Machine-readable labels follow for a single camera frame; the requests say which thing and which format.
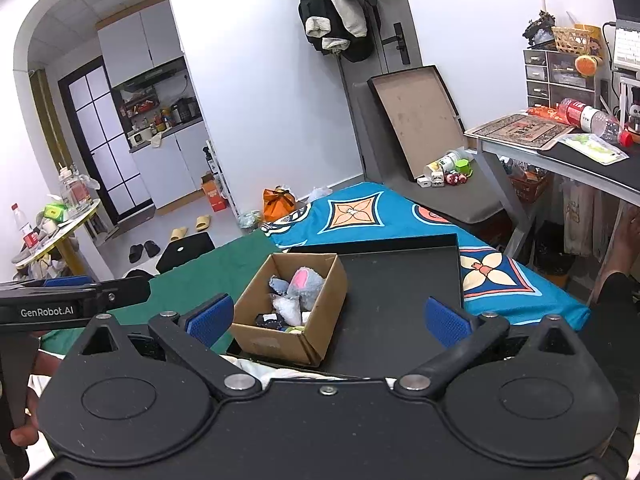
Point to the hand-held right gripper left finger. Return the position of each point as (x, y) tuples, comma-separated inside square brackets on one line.
[(210, 320)]

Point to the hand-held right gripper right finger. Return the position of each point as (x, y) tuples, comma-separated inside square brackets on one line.
[(445, 322)]

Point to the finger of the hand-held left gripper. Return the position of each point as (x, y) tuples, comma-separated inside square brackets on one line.
[(67, 281), (125, 291)]

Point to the black shallow tray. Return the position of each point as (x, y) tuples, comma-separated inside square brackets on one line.
[(395, 300)]

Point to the dark pouch white patch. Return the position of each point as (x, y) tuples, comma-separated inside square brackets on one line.
[(267, 321)]

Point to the blue-grey plush toy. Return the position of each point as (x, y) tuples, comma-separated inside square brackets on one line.
[(279, 285)]

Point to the clear plastic bag white filling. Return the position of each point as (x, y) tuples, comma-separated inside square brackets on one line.
[(287, 310)]

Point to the hamburger squishy toy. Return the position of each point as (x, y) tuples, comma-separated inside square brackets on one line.
[(295, 330)]

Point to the white soft block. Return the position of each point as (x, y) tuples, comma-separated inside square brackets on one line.
[(306, 317)]

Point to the grey mouse plush pink ear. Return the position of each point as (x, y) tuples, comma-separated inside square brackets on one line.
[(310, 290)]

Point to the brown cardboard box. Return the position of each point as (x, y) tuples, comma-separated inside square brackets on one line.
[(325, 310)]

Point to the person's left hand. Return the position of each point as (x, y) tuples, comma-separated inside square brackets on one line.
[(27, 435)]

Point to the round side table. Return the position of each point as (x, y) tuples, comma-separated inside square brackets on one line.
[(72, 257)]

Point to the black slipper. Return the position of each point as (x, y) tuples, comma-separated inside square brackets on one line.
[(136, 253), (152, 248)]

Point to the green blanket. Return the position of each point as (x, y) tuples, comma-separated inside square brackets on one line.
[(210, 270)]

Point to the red cap water bottle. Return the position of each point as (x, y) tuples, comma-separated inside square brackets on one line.
[(25, 230)]

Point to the green white packet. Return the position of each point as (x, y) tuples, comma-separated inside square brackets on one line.
[(55, 212)]

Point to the yellow slipper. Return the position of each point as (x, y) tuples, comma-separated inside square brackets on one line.
[(203, 223), (179, 234)]

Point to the glass jar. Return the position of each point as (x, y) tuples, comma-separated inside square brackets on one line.
[(76, 192)]

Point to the clear bag with greenery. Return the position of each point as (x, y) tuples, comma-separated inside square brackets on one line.
[(250, 221)]

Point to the blue patterned blanket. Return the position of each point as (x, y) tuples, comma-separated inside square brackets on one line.
[(400, 210)]

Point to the orange cardboard box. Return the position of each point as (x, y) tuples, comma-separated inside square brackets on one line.
[(215, 197)]

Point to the white kitchen cabinet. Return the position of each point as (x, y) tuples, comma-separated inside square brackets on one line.
[(170, 170)]

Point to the orange gift bag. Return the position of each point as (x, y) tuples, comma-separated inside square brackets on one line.
[(279, 205)]

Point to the black framed glass door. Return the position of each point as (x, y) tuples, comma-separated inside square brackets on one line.
[(100, 150)]

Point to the white shelf rack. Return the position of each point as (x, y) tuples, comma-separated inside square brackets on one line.
[(225, 185)]

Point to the white charger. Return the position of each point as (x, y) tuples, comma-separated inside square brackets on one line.
[(424, 182)]

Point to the red toy figurine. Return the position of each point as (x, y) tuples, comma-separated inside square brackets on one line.
[(462, 179), (450, 179)]

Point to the white toy figurine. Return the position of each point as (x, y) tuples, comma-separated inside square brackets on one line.
[(437, 179)]

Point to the white kitchen cloth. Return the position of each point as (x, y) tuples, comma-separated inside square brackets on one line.
[(157, 141)]

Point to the black spray bottle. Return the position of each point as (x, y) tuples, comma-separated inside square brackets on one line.
[(209, 160)]

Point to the white jar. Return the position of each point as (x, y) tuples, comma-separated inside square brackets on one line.
[(442, 162)]

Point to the red storage basket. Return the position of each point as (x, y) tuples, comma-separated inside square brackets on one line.
[(527, 182)]

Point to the cream tote bag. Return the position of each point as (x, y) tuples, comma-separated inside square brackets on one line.
[(580, 220)]

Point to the black shorts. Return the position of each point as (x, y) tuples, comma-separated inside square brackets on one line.
[(615, 335)]

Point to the row of kitchen jars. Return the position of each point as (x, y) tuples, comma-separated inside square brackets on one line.
[(165, 117)]

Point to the person's leg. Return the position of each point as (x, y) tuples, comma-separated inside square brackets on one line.
[(620, 250)]

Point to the grey desk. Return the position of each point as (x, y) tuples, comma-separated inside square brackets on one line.
[(575, 170)]

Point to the large black box lid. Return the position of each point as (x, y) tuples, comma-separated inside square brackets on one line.
[(420, 120)]

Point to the brown patterned placemat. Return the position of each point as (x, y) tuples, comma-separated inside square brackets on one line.
[(520, 132)]

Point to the range hood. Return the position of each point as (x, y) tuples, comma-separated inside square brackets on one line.
[(155, 77)]

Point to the green white pouch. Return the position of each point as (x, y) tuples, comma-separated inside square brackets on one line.
[(595, 149)]

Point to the red snack packets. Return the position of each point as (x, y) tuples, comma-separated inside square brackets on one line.
[(545, 111)]

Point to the red label plastic bottle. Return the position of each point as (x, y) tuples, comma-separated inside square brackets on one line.
[(585, 117)]

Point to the black desk mat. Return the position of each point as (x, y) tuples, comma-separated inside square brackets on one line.
[(635, 160)]

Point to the white upper cabinet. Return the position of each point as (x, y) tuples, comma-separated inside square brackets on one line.
[(140, 40)]

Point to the small red cap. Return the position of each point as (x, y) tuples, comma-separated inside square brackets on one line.
[(629, 138)]

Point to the grey drawer organizer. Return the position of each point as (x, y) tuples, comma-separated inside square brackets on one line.
[(555, 80)]

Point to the black door lock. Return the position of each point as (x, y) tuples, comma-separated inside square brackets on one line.
[(398, 42)]

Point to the orange round plush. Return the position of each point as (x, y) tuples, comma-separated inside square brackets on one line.
[(587, 65)]

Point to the dark ornament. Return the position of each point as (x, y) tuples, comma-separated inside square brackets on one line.
[(540, 27)]

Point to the wicker basket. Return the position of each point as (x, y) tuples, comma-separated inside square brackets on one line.
[(575, 40)]

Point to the grey door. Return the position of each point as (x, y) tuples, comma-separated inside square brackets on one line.
[(395, 0)]

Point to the white keyboard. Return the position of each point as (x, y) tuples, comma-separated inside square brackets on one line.
[(627, 47)]

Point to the black and beige hanging jacket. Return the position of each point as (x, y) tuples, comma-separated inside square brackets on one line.
[(335, 10)]

